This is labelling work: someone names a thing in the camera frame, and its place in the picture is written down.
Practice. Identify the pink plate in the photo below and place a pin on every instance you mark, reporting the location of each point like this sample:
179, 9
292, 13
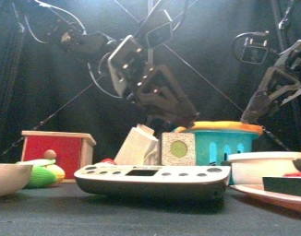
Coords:
271, 196

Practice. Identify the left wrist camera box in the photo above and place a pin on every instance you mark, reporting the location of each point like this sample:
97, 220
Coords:
159, 30

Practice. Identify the white folded paper carton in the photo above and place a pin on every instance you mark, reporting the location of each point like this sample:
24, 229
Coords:
133, 147

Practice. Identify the beige bowl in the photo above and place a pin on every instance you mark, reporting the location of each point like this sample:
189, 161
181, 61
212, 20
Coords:
8, 179

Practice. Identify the white round pot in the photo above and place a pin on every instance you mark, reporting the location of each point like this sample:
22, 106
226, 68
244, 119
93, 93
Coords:
259, 167

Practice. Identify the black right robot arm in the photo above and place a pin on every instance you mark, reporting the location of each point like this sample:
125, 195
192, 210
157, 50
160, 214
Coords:
292, 18

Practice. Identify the dark green rectangular block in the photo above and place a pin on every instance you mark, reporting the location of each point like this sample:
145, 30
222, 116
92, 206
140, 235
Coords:
286, 186

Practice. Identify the green yellow toy corn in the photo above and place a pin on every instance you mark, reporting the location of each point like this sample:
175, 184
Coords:
41, 176

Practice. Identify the teal plastic basket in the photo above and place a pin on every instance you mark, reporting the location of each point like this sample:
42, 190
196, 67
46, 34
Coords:
220, 146

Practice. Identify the small red toy food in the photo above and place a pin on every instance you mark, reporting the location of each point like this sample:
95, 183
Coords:
108, 161

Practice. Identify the yellow orange toy food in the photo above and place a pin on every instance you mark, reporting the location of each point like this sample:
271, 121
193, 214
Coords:
222, 125

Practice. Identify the green patterned carton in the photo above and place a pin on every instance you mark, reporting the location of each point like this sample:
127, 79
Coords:
177, 149

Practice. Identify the red toy piece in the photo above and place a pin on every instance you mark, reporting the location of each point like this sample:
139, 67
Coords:
296, 174

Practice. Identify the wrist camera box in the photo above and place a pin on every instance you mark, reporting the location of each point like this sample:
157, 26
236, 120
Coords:
254, 50
159, 30

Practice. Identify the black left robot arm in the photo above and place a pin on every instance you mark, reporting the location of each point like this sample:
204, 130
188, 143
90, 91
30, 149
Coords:
84, 41

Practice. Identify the red wooden box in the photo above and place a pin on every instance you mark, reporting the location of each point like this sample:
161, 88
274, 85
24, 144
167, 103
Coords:
57, 150

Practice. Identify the white digital kitchen scale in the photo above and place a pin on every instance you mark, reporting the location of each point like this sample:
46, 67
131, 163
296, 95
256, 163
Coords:
152, 181

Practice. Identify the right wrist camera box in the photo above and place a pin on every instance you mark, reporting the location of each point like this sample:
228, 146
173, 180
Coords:
254, 50

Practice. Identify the small wooden toy knob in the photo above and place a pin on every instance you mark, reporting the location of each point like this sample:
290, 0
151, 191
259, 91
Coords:
49, 154

